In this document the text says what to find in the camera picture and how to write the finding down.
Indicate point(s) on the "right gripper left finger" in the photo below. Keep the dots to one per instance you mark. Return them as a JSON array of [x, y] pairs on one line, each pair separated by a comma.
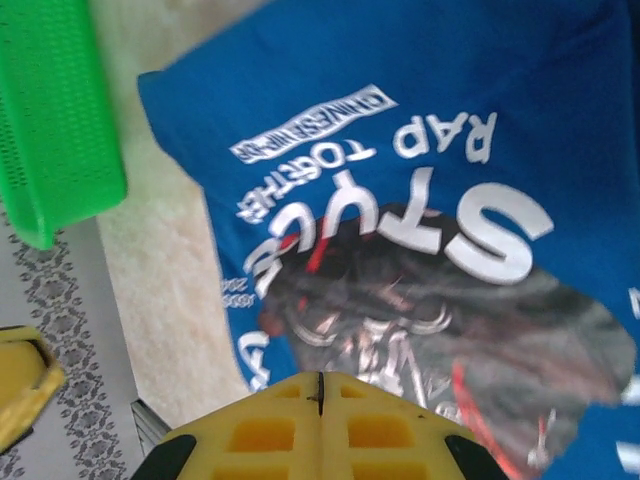
[[260, 440]]

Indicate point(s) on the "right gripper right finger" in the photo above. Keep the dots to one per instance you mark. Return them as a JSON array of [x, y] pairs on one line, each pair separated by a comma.
[[385, 440]]

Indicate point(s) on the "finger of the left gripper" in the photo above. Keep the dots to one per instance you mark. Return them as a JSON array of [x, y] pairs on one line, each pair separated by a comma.
[[20, 385]]

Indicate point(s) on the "blue printed t-shirt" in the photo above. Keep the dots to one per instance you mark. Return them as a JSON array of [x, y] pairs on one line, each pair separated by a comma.
[[400, 75]]

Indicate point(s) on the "green plastic basket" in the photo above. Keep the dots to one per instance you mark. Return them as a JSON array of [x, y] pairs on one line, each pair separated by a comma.
[[45, 125]]

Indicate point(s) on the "aluminium side frame rail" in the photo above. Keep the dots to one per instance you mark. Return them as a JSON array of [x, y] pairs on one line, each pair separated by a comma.
[[150, 425]]

